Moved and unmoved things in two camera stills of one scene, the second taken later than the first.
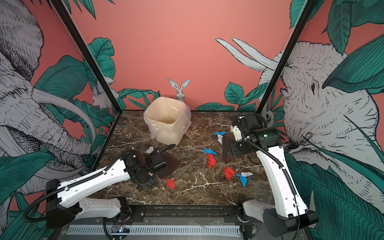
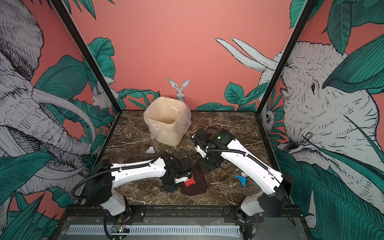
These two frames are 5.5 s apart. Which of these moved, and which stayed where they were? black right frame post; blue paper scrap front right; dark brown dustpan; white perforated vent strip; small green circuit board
Moved: dark brown dustpan
Stayed: white perforated vent strip; black right frame post; blue paper scrap front right; small green circuit board
